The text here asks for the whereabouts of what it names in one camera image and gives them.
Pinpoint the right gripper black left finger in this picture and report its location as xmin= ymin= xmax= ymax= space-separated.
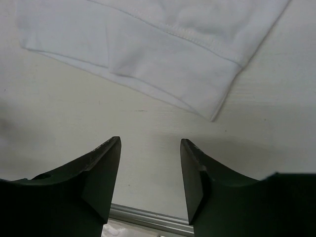
xmin=0 ymin=136 xmax=121 ymax=237

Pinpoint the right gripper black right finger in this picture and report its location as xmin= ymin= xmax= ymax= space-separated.
xmin=180 ymin=139 xmax=316 ymax=237

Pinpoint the white fabric skirt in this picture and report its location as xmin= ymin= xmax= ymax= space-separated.
xmin=16 ymin=0 xmax=288 ymax=120

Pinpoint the aluminium table edge rail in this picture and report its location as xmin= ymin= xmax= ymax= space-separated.
xmin=109 ymin=203 xmax=194 ymax=237

